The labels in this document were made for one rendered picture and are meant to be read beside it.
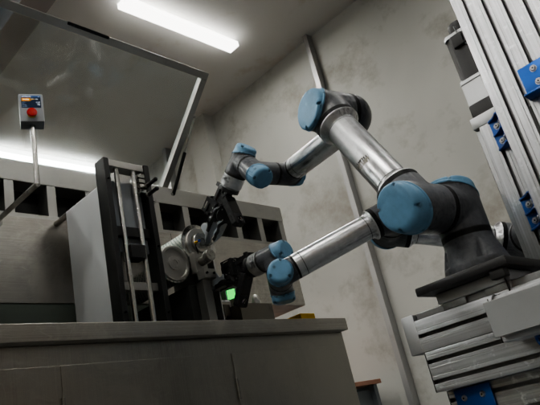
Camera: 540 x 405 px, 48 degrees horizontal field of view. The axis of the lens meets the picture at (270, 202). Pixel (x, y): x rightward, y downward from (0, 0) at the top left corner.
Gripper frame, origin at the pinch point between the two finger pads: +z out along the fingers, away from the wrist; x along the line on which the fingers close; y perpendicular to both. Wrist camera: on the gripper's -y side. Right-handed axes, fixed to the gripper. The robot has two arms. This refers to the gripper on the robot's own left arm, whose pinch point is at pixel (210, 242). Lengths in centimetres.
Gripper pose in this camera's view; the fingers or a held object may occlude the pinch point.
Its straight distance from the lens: 208.0
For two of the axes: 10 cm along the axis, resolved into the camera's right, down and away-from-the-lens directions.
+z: -3.9, 8.9, 2.2
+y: -6.1, -4.3, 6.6
